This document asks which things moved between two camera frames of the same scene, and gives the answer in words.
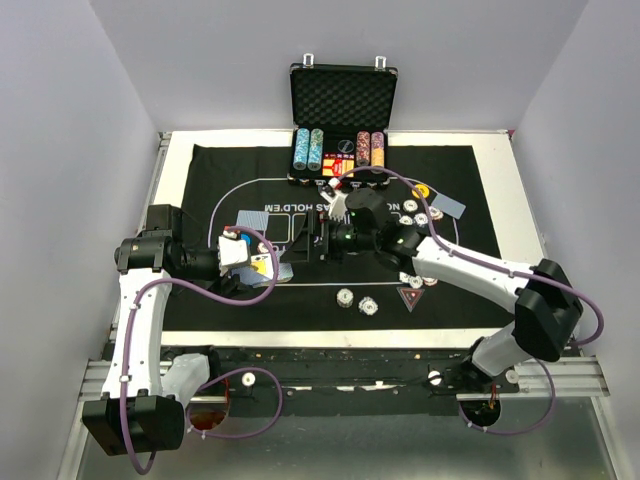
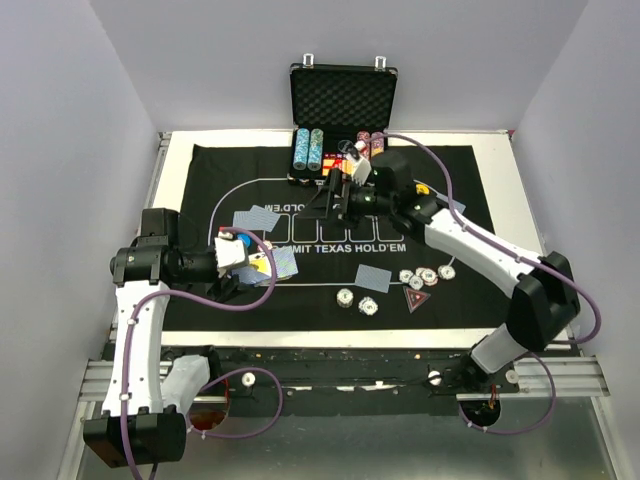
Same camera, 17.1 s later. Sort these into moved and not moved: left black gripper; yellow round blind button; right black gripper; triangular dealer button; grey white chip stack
Moved: triangular dealer button; right black gripper
Not moved: grey white chip stack; yellow round blind button; left black gripper
